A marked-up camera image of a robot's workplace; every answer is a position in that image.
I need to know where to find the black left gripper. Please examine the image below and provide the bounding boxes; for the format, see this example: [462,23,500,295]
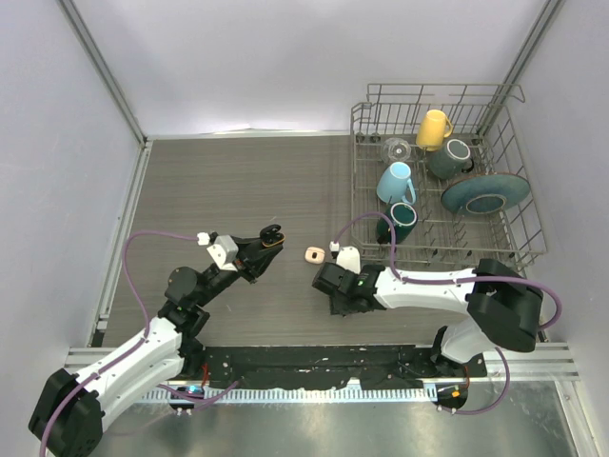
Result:
[194,235,281,308]

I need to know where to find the cream earbud charging case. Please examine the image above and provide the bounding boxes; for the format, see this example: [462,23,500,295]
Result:
[304,247,325,265]

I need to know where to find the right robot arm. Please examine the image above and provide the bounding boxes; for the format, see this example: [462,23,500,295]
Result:
[312,259,543,376]

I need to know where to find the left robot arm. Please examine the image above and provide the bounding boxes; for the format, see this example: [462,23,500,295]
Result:
[29,224,285,456]

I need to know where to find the dark teal mug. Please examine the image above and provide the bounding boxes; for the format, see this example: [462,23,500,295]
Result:
[376,202,418,245]

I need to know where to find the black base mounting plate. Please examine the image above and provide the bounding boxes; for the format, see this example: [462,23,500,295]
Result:
[175,345,487,390]

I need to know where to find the light blue mug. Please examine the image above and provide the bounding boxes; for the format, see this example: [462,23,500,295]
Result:
[376,162,417,206]

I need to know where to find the clear glass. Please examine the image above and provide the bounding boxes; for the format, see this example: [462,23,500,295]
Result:
[381,137,412,165]

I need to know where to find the blue ceramic plate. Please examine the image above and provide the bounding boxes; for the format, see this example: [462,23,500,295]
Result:
[441,173,531,216]

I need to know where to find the dark grey-green mug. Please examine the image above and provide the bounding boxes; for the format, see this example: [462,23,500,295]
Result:
[427,139,475,180]

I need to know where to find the yellow mug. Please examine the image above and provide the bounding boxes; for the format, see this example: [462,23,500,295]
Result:
[416,109,454,151]

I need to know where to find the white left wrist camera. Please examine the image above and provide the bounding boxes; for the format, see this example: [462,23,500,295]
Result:
[196,232,239,271]

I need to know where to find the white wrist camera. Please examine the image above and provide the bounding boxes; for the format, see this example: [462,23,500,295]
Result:
[196,232,239,271]
[329,241,362,274]

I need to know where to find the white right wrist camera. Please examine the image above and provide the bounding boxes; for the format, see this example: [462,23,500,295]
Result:
[329,241,362,274]

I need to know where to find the white slotted cable duct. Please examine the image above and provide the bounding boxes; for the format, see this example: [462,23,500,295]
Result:
[137,386,439,405]

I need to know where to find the aluminium frame rail left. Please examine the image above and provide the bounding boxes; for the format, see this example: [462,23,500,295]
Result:
[87,140,153,348]

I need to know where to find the metal wire dish rack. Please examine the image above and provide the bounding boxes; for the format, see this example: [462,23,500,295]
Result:
[350,83,547,274]

